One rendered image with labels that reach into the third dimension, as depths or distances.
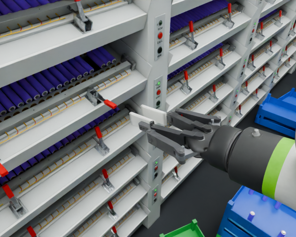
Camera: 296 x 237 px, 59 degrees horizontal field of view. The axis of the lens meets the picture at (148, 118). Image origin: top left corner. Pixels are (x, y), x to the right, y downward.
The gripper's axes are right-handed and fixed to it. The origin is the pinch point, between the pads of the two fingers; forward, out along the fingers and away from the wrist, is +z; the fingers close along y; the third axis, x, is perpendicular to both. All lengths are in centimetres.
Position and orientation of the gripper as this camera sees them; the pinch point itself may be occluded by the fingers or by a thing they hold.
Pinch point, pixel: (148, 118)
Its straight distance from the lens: 55.4
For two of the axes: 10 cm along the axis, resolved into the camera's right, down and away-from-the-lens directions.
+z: -7.3, -2.7, 6.3
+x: -1.4, -8.4, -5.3
